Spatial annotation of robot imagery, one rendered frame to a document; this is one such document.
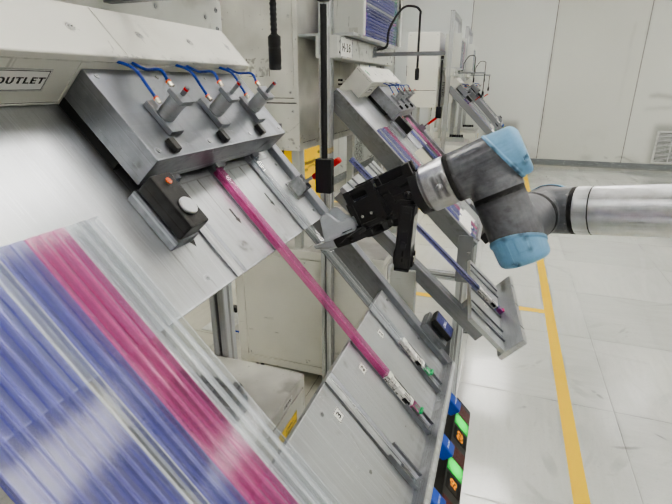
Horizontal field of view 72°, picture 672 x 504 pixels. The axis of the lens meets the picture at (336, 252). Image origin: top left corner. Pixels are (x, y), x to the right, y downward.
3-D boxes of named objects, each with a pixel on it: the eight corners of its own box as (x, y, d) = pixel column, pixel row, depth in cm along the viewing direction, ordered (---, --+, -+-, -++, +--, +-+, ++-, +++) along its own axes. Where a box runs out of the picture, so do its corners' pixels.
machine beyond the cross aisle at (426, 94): (495, 191, 563) (516, 17, 498) (493, 207, 491) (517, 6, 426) (386, 184, 606) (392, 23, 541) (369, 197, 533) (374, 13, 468)
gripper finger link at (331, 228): (303, 222, 80) (349, 201, 77) (318, 253, 81) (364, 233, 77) (296, 227, 77) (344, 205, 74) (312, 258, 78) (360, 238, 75)
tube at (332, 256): (427, 373, 83) (432, 370, 83) (426, 378, 82) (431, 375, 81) (246, 152, 81) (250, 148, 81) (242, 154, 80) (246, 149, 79)
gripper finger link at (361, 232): (337, 233, 79) (383, 213, 76) (342, 242, 79) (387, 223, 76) (329, 241, 75) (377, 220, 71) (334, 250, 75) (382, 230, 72)
